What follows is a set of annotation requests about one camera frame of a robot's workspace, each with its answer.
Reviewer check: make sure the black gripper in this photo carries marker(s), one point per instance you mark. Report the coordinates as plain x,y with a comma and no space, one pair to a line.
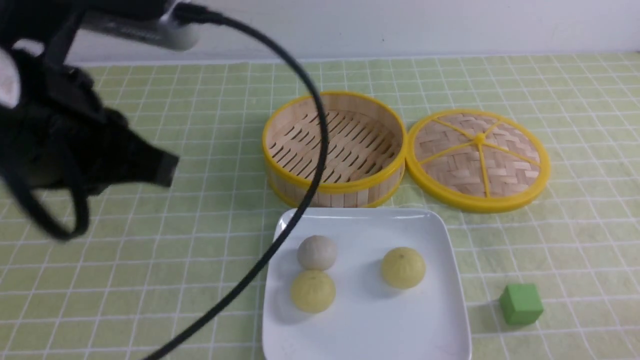
52,116

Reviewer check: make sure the white steamed bun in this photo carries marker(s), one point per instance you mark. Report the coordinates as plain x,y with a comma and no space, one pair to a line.
317,253

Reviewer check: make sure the yellow steamed bun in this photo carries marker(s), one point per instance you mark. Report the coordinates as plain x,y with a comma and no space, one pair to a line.
403,268
313,291

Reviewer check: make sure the white square plate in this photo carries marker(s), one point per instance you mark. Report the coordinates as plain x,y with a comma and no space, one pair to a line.
368,319

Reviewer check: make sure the bamboo steamer basket yellow rim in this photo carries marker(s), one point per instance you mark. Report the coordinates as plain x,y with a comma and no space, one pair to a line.
365,158

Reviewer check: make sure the woven bamboo steamer lid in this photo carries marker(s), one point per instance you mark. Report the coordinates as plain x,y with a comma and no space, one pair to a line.
477,161

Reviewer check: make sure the green cube block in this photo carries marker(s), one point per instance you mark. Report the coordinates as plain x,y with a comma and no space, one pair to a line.
521,304

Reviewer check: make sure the green checkered tablecloth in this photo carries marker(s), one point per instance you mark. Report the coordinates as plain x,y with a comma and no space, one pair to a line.
154,259

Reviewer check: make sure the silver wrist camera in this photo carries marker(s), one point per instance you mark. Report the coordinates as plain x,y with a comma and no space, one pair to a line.
164,31

